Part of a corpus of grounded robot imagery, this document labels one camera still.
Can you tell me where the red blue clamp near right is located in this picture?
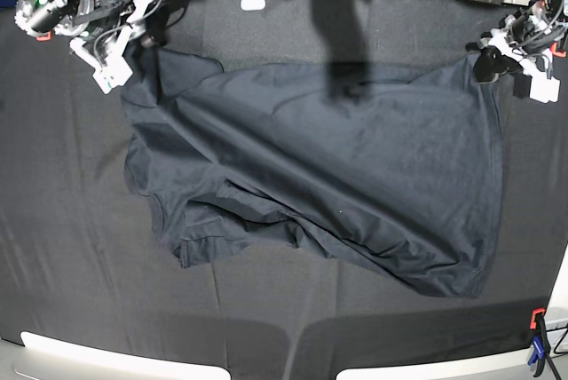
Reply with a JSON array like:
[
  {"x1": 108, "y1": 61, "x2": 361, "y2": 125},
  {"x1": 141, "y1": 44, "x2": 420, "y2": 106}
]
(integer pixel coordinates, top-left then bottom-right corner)
[{"x1": 527, "y1": 308, "x2": 562, "y2": 380}]

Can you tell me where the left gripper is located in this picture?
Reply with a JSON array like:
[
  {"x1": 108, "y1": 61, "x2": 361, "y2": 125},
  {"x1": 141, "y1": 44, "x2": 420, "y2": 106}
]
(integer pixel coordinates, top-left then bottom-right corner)
[{"x1": 466, "y1": 9, "x2": 567, "y2": 103}]

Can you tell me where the red clamp far left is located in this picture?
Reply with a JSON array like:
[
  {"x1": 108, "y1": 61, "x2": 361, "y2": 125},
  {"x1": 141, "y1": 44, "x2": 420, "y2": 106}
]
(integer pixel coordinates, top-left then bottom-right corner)
[{"x1": 35, "y1": 31, "x2": 51, "y2": 42}]

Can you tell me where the red clamp far right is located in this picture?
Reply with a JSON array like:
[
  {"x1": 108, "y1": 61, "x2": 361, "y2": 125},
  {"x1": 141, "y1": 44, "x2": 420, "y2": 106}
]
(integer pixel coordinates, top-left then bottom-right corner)
[{"x1": 550, "y1": 41, "x2": 567, "y2": 58}]

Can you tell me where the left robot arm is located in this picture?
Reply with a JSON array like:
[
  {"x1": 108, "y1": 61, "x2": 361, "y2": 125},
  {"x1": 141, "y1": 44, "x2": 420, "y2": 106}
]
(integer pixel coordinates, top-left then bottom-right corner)
[{"x1": 474, "y1": 0, "x2": 567, "y2": 103}]

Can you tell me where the dark grey t-shirt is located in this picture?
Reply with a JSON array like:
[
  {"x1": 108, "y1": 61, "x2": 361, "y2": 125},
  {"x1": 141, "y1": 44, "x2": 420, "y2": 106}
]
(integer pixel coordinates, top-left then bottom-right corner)
[{"x1": 122, "y1": 49, "x2": 503, "y2": 297}]

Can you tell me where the black table cloth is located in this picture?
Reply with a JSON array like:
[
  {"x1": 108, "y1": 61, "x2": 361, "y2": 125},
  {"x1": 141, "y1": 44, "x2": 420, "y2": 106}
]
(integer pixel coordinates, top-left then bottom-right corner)
[{"x1": 1, "y1": 0, "x2": 567, "y2": 379}]

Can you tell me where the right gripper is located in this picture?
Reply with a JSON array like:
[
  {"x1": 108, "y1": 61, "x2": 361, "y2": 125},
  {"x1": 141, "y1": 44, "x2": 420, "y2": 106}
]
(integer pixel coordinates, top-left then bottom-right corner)
[{"x1": 52, "y1": 0, "x2": 165, "y2": 94}]

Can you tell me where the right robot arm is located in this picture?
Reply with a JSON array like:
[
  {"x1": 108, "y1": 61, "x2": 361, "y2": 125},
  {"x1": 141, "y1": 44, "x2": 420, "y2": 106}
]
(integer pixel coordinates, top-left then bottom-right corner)
[{"x1": 14, "y1": 0, "x2": 165, "y2": 93}]

